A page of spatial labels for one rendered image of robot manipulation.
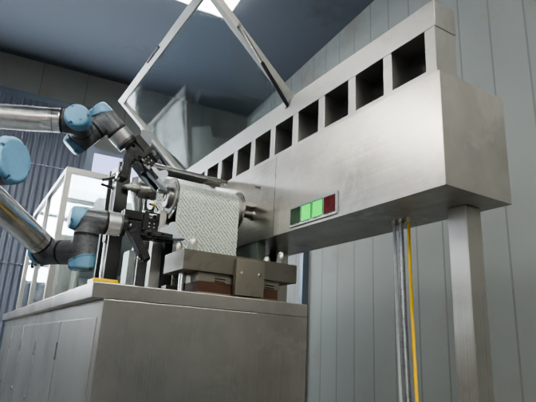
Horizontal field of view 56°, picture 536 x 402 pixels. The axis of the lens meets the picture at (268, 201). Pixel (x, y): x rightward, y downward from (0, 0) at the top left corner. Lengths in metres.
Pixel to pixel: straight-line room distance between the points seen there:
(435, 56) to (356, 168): 0.36
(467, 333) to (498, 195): 0.35
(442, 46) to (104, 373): 1.18
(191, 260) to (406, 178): 0.65
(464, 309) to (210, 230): 0.87
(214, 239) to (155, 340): 0.51
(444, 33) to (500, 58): 1.47
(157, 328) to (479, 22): 2.40
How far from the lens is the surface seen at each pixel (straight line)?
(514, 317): 2.54
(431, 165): 1.26
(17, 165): 1.34
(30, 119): 1.65
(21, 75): 5.32
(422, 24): 1.46
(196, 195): 1.76
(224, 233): 1.78
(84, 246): 1.58
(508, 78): 2.82
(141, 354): 1.37
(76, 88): 5.32
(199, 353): 1.43
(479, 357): 1.34
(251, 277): 1.55
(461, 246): 1.37
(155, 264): 1.75
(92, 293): 1.34
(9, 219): 1.55
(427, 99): 1.34
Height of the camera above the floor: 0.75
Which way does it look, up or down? 17 degrees up
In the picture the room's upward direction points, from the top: 3 degrees clockwise
